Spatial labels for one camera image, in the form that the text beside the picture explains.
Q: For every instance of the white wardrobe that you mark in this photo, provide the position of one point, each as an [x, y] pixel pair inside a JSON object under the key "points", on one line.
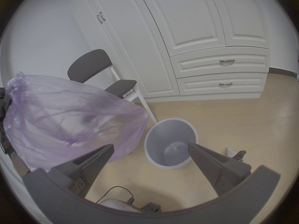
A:
{"points": [[191, 20]]}

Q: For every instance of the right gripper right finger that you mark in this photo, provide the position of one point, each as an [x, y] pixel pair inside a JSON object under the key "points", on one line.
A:
{"points": [[217, 169]]}

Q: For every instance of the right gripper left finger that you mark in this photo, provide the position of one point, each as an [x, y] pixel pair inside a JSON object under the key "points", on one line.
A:
{"points": [[93, 167]]}

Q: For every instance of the white chair with grey seat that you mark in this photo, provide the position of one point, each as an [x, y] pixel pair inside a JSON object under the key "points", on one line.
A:
{"points": [[90, 64]]}

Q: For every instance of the black plastic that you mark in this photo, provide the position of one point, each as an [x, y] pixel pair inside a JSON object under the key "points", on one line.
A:
{"points": [[240, 155]]}

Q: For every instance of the purple plastic bag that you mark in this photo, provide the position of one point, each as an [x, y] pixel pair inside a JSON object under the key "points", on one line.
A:
{"points": [[70, 106]]}

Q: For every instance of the white trash bin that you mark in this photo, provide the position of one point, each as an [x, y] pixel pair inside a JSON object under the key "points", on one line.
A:
{"points": [[158, 134]]}

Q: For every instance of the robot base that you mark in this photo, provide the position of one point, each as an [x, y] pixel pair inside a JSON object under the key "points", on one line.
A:
{"points": [[114, 204]]}

